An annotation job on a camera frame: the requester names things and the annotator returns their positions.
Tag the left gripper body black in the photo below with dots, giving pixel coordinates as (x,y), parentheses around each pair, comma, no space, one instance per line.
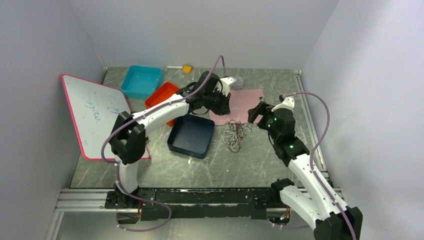
(216,101)

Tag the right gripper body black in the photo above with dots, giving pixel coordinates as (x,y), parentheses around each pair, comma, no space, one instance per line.
(267,119)

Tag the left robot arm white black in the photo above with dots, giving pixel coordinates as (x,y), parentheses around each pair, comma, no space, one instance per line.
(131,130)

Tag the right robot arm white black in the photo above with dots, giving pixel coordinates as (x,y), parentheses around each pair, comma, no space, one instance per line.
(324,211)

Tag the pink clipboard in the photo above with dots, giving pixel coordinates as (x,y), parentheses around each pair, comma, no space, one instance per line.
(240,102)

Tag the small clear plastic cup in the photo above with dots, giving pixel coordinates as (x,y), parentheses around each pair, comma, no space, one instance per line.
(238,85)

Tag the dark blue plastic tray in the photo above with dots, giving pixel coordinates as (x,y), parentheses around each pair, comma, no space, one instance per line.
(191,135)

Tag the yellow cube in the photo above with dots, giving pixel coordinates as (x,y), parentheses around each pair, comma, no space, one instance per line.
(187,69)

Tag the orange plastic tray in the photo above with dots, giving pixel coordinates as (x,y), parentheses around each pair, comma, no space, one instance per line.
(161,94)

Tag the white marker pen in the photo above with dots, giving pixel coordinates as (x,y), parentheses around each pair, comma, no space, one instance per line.
(174,67)

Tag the teal plastic tray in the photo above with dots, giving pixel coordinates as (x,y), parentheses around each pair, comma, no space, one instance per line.
(140,82)

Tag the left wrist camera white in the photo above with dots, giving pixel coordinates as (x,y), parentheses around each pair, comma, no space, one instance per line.
(226,84)

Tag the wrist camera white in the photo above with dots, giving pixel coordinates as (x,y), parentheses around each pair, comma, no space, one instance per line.
(226,84)
(287,103)

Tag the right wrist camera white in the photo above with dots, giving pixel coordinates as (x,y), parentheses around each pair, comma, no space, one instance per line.
(287,103)

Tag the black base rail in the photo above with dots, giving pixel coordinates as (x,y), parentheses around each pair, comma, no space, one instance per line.
(192,203)

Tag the whiteboard with pink frame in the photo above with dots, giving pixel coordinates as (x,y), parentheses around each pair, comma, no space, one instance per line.
(94,109)

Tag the aluminium frame rail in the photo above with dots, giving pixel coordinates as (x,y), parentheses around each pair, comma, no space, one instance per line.
(92,200)

